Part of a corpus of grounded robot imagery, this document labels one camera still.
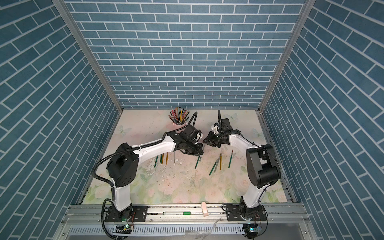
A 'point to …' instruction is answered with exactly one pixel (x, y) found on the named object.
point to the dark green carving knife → (212, 169)
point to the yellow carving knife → (220, 156)
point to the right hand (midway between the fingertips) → (204, 141)
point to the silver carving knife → (217, 161)
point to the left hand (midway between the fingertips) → (207, 155)
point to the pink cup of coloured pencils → (179, 116)
